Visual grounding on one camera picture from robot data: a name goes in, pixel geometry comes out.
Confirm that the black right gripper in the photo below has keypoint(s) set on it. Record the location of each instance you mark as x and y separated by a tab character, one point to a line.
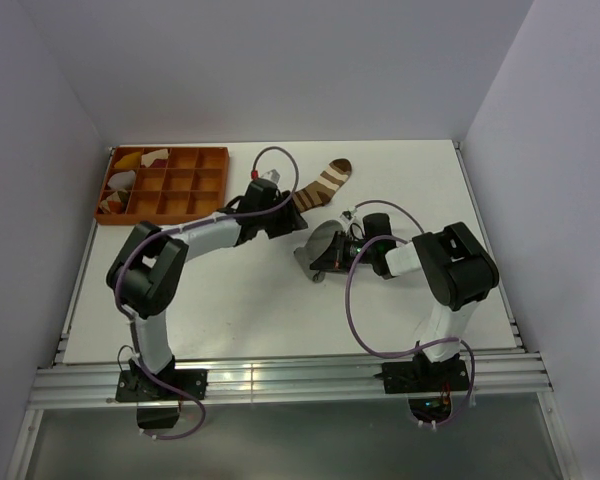
334	259

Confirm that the grey sock with black stripes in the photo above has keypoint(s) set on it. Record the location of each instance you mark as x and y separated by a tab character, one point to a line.
316	245

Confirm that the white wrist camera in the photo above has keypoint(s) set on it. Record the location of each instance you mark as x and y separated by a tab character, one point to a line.
272	176
350	221

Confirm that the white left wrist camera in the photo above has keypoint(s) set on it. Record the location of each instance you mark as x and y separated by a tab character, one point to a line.
272	176

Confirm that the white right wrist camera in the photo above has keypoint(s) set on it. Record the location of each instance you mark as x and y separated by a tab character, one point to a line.
350	221

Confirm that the brown striped sock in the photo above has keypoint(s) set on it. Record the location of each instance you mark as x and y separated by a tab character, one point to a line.
321	191

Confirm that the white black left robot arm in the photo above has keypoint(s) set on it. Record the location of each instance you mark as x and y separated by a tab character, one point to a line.
145	275

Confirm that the aluminium table edge rail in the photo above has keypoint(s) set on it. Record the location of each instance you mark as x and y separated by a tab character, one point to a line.
502	292

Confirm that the white maroon rolled sock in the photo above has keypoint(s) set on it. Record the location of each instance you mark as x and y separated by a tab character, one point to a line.
155	158

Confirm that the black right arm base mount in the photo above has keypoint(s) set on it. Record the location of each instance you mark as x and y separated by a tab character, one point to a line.
429	385

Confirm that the yellow rolled sock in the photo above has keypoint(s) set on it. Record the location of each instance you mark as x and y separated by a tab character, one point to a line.
130	161

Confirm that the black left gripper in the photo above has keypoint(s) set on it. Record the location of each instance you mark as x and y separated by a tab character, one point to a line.
291	221

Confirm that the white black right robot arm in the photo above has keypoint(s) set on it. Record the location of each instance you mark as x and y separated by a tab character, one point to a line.
458	270

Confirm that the orange white rolled sock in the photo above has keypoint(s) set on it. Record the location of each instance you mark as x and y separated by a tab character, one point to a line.
115	203

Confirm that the aluminium front frame rail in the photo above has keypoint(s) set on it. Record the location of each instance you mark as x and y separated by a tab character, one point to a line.
290	380

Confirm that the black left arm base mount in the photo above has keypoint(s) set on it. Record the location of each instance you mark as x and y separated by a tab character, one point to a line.
158	408

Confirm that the orange wooden compartment tray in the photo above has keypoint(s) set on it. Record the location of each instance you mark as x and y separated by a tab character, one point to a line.
190	187

